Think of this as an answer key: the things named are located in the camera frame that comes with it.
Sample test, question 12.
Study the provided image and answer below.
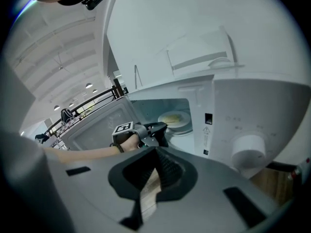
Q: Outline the white microwave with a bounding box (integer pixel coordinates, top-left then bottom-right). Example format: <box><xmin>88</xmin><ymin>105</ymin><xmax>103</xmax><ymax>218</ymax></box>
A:
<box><xmin>65</xmin><ymin>73</ymin><xmax>311</xmax><ymax>179</ymax></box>

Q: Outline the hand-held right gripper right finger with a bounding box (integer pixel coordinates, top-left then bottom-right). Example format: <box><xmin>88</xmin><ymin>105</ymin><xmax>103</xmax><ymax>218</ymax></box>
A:
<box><xmin>140</xmin><ymin>146</ymin><xmax>292</xmax><ymax>233</ymax></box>

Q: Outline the yellowish food residue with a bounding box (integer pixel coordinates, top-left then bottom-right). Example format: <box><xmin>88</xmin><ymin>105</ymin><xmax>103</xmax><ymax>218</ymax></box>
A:
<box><xmin>164</xmin><ymin>114</ymin><xmax>183</xmax><ymax>123</ymax></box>

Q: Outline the black backpack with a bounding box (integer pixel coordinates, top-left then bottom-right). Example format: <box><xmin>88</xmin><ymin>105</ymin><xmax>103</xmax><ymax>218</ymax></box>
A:
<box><xmin>60</xmin><ymin>108</ymin><xmax>74</xmax><ymax>126</ymax></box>

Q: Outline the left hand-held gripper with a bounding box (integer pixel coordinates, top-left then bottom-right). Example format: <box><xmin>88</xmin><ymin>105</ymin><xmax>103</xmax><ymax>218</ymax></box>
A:
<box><xmin>111</xmin><ymin>121</ymin><xmax>169</xmax><ymax>148</ymax></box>

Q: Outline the white plate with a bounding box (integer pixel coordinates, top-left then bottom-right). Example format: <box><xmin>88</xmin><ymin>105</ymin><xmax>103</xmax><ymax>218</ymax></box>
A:
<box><xmin>157</xmin><ymin>110</ymin><xmax>192</xmax><ymax>132</ymax></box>

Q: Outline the grey bottle with red cap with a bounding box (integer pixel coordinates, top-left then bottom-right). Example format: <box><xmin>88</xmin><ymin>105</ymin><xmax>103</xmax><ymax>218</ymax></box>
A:
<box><xmin>288</xmin><ymin>157</ymin><xmax>311</xmax><ymax>182</ymax></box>

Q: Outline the person's left forearm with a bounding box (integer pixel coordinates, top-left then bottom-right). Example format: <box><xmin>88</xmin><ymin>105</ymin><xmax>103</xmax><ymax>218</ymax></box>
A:
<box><xmin>45</xmin><ymin>134</ymin><xmax>140</xmax><ymax>164</ymax></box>

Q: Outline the white dome lid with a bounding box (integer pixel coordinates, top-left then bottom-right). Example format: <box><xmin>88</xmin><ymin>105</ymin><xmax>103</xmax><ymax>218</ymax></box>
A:
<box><xmin>207</xmin><ymin>56</ymin><xmax>231</xmax><ymax>69</ymax></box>

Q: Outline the black wrist strap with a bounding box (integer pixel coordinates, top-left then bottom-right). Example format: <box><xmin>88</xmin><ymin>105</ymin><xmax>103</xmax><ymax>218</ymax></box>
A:
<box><xmin>109</xmin><ymin>141</ymin><xmax>125</xmax><ymax>153</ymax></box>

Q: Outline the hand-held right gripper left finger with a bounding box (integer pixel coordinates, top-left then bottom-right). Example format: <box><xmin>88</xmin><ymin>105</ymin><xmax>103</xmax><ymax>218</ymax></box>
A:
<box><xmin>46</xmin><ymin>146</ymin><xmax>156</xmax><ymax>233</ymax></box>

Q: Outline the black metal railing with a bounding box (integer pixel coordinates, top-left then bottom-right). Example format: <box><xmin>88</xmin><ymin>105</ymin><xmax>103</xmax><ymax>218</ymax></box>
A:
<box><xmin>46</xmin><ymin>78</ymin><xmax>122</xmax><ymax>140</ymax></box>

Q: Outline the checkered cloth table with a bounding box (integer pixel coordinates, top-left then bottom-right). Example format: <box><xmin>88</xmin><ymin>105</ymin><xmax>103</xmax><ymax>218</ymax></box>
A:
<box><xmin>54</xmin><ymin>116</ymin><xmax>82</xmax><ymax>133</ymax></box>

